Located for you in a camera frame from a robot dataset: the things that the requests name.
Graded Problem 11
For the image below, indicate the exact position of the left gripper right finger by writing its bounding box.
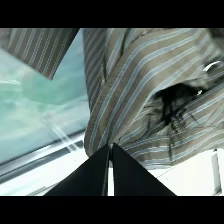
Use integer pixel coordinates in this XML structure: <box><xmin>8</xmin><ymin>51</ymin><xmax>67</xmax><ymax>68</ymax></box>
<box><xmin>111</xmin><ymin>143</ymin><xmax>176</xmax><ymax>197</ymax></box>

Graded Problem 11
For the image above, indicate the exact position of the striped shirt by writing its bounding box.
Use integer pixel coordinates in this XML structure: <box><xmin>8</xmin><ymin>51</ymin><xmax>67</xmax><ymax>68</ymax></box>
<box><xmin>0</xmin><ymin>27</ymin><xmax>224</xmax><ymax>170</ymax></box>

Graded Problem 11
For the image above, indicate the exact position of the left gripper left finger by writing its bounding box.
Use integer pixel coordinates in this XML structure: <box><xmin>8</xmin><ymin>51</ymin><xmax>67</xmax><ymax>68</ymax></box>
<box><xmin>44</xmin><ymin>143</ymin><xmax>110</xmax><ymax>197</ymax></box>

